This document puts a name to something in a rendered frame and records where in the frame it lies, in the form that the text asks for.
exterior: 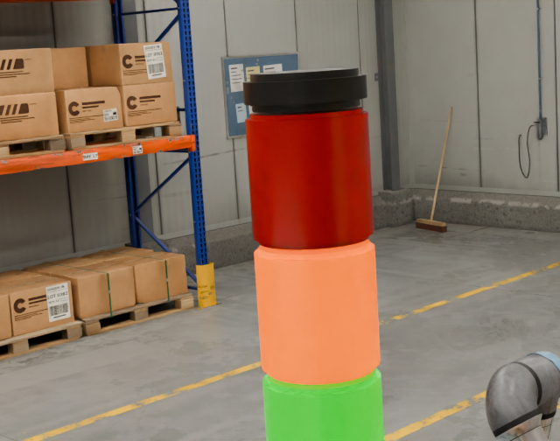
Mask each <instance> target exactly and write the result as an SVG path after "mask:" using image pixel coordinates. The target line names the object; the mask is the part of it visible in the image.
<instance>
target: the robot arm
mask: <svg viewBox="0 0 560 441"><path fill-rule="evenodd" d="M559 397H560V359H559V358H558V357H557V356H555V355H554V354H553V353H549V352H544V351H541V352H536V353H530V354H528V355H526V356H525V357H523V358H520V359H519V360H515V361H513V362H510V363H508V364H505V365H503V366H501V367H499V368H498V369H497V370H496V371H495V372H494V374H493V375H492V377H491V379H490V381H489V383H488V385H487V389H486V416H487V420H488V423H489V426H490V428H491V431H492V432H493V434H494V436H495V438H496V439H499V440H500V441H550V432H551V427H552V423H553V418H554V416H555V414H556V411H557V402H558V398H559Z"/></svg>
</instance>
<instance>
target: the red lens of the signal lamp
mask: <svg viewBox="0 0 560 441"><path fill-rule="evenodd" d="M249 115H250V118H247V119H245V124H246V138H247V151H248V176H249V190H250V204H251V217H252V230H253V239H254V240H255V241H256V242H258V243H259V244H260V245H261V246H264V247H265V248H271V249H292V250H304V249H330V248H337V247H344V246H348V245H353V244H356V243H359V242H364V241H365V240H367V239H368V238H369V236H370V235H372V234H373V233H374V215H373V196H372V179H371V160H370V142H369V124H368V112H367V111H363V107H351V108H338V109H328V110H317V111H304V112H284V113H252V114H249Z"/></svg>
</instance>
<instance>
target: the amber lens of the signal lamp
mask: <svg viewBox="0 0 560 441"><path fill-rule="evenodd" d="M254 257H255V282H256V295H257V309H258V322H259V335H260V348H261V363H262V370H263V372H265V373H266V374H268V375H269V376H270V377H272V378H273V379H276V380H279V381H281V382H288V383H294V384H306V385H315V384H331V383H339V382H348V381H351V380H355V379H358V378H361V377H363V376H365V375H368V374H370V373H371V372H372V371H373V370H375V368H376V367H377V366H379V365H380V360H381V358H380V340H379V322H378V304H377V286H376V267H375V245H374V244H373V243H372V242H369V240H365V241H362V242H359V243H356V244H353V245H348V246H344V247H337V248H322V249H304V250H292V249H276V248H265V247H264V246H261V245H260V246H259V248H258V249H257V250H256V251H255V252H254Z"/></svg>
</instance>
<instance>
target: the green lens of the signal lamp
mask: <svg viewBox="0 0 560 441"><path fill-rule="evenodd" d="M262 388H263V401H264V415H265V428H266V441H384V429H383V411H382V376H381V373H380V371H379V370H378V369H377V368H376V369H375V370H373V371H372V372H371V373H370V374H367V375H365V376H363V377H361V378H358V379H355V380H351V381H343V382H339V383H331V384H315V385H306V384H294V383H288V382H283V381H279V380H276V379H273V378H272V377H270V376H269V375H268V374H266V375H265V376H264V378H263V380H262Z"/></svg>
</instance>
